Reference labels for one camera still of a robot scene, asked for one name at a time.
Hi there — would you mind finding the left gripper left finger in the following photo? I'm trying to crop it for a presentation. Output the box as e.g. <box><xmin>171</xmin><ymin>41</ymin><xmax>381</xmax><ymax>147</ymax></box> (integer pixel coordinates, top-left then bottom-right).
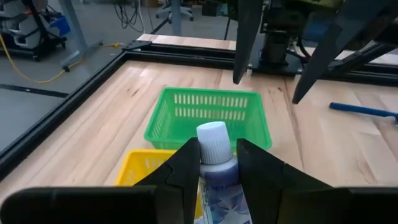
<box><xmin>133</xmin><ymin>138</ymin><xmax>201</xmax><ymax>224</ymax></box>

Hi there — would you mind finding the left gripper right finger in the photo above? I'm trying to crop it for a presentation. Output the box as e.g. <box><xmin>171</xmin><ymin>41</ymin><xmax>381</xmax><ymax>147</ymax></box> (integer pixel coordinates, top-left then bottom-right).
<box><xmin>236</xmin><ymin>138</ymin><xmax>332</xmax><ymax>224</ymax></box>

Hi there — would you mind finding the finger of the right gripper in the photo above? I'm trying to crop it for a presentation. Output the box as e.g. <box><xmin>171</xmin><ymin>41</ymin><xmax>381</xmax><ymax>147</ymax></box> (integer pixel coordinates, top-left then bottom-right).
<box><xmin>232</xmin><ymin>0</ymin><xmax>265</xmax><ymax>86</ymax></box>
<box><xmin>291</xmin><ymin>0</ymin><xmax>398</xmax><ymax>105</ymax></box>

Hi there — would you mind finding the white blue toothpaste tube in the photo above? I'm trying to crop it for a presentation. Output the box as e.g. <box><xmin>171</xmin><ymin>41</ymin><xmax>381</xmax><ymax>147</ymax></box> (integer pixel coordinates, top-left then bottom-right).
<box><xmin>195</xmin><ymin>120</ymin><xmax>253</xmax><ymax>224</ymax></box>

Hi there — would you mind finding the dark blue disposable razor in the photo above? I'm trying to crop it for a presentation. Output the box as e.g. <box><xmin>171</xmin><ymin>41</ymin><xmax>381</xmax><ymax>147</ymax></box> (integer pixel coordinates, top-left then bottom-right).
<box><xmin>328</xmin><ymin>101</ymin><xmax>398</xmax><ymax>126</ymax></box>

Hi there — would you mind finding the yellow plastic basket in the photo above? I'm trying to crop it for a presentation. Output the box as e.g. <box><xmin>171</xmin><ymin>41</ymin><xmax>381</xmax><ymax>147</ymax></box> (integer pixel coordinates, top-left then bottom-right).
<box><xmin>114</xmin><ymin>148</ymin><xmax>205</xmax><ymax>220</ymax></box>

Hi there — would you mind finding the green plastic basket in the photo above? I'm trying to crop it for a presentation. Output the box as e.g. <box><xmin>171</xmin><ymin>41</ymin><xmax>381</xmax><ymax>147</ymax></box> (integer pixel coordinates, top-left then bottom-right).
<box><xmin>143</xmin><ymin>86</ymin><xmax>273</xmax><ymax>154</ymax></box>

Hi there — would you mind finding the grey office chair base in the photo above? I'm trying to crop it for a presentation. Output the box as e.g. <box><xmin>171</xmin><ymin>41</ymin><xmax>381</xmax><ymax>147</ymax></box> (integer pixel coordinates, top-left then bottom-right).
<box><xmin>154</xmin><ymin>0</ymin><xmax>195</xmax><ymax>22</ymax></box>

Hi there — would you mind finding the grey desk leg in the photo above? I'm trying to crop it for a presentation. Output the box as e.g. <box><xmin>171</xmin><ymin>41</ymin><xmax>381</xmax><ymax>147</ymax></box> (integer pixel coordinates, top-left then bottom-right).
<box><xmin>169</xmin><ymin>0</ymin><xmax>183</xmax><ymax>37</ymax></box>
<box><xmin>57</xmin><ymin>0</ymin><xmax>105</xmax><ymax>73</ymax></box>

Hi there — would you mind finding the blue storage bin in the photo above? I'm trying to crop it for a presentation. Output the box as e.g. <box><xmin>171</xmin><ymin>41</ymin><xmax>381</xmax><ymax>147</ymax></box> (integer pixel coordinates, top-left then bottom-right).
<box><xmin>49</xmin><ymin>14</ymin><xmax>72</xmax><ymax>37</ymax></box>

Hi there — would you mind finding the black equipment cart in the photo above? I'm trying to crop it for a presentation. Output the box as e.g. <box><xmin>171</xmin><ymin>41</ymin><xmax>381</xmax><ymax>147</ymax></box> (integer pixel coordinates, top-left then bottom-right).
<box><xmin>0</xmin><ymin>0</ymin><xmax>72</xmax><ymax>62</ymax></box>

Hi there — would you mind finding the black cable bundle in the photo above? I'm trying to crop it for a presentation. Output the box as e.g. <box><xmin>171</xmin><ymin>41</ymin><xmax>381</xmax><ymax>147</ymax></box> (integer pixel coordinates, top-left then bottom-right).
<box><xmin>113</xmin><ymin>0</ymin><xmax>146</xmax><ymax>34</ymax></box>

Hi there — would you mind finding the yellow floor cable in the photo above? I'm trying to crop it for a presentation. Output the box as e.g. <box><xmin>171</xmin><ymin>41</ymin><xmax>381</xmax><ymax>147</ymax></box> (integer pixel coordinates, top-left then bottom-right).
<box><xmin>0</xmin><ymin>32</ymin><xmax>123</xmax><ymax>85</ymax></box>

